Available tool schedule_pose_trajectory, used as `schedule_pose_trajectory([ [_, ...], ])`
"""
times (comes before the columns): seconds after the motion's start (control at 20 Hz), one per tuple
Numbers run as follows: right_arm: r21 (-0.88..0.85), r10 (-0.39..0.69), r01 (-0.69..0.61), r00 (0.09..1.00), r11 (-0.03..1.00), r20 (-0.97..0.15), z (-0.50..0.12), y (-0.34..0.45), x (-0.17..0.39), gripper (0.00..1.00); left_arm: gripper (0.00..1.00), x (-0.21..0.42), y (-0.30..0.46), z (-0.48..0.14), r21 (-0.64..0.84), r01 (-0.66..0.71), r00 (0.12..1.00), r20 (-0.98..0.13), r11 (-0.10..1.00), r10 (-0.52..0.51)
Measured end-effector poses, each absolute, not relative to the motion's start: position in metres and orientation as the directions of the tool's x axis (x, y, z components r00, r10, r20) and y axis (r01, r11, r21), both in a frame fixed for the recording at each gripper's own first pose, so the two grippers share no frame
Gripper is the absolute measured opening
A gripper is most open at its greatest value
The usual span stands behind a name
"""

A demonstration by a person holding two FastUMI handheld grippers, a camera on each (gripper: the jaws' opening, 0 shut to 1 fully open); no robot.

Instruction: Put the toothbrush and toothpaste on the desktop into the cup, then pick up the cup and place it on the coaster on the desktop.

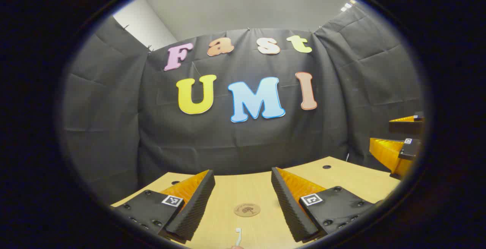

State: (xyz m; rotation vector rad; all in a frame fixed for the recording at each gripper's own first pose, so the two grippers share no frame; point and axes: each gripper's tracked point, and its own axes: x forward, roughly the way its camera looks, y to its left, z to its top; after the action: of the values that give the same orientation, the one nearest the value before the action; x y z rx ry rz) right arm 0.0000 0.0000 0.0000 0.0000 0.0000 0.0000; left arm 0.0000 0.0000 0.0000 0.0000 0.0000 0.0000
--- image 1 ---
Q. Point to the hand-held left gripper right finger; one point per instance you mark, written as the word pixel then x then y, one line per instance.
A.
pixel 286 207

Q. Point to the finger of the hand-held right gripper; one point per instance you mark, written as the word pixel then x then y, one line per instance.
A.
pixel 404 126
pixel 391 154

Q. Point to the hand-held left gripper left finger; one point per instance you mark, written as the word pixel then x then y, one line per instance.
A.
pixel 197 203

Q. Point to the round brown cork coaster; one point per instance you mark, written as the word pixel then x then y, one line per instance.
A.
pixel 246 210

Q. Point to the pale green white toothbrush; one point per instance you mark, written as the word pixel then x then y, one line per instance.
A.
pixel 238 235

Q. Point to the light wooden desktop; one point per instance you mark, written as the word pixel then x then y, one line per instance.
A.
pixel 235 188

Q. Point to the black backdrop cloth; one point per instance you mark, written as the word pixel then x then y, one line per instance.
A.
pixel 228 146

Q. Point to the small ceiling light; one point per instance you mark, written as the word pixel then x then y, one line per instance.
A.
pixel 347 6

